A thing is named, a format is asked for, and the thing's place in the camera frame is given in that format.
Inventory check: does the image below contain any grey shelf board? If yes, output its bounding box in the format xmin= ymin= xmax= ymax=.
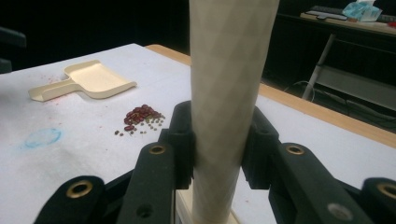
xmin=317 ymin=64 xmax=396 ymax=112

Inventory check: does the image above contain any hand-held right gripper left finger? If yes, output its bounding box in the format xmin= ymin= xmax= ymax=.
xmin=117 ymin=100 xmax=196 ymax=224

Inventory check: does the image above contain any cream cylindrical handle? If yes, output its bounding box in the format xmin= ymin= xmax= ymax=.
xmin=176 ymin=0 xmax=281 ymax=224

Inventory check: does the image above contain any wooden desk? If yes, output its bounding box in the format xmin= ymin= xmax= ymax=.
xmin=299 ymin=11 xmax=396 ymax=36

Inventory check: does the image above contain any cream dustpan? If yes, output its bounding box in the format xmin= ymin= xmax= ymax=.
xmin=27 ymin=59 xmax=138 ymax=103

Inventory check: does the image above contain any white metal stand leg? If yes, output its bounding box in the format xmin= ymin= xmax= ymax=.
xmin=301 ymin=33 xmax=337 ymax=102

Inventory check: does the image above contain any pile of red and green beans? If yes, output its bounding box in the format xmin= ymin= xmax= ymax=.
xmin=113 ymin=104 xmax=166 ymax=137

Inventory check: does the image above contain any blue tissue pack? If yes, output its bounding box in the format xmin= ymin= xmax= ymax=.
xmin=342 ymin=0 xmax=384 ymax=23

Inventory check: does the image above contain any dark chair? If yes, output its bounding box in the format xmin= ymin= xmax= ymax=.
xmin=0 ymin=26 xmax=28 ymax=75

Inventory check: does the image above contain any dark keyboard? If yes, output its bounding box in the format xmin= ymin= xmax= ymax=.
xmin=304 ymin=5 xmax=348 ymax=21

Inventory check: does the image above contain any white table cloth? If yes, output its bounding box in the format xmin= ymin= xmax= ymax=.
xmin=0 ymin=43 xmax=396 ymax=224

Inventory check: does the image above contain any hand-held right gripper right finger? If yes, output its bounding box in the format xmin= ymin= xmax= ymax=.
xmin=242 ymin=105 xmax=374 ymax=224

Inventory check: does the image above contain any dark cable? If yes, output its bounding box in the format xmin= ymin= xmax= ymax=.
xmin=282 ymin=79 xmax=396 ymax=127

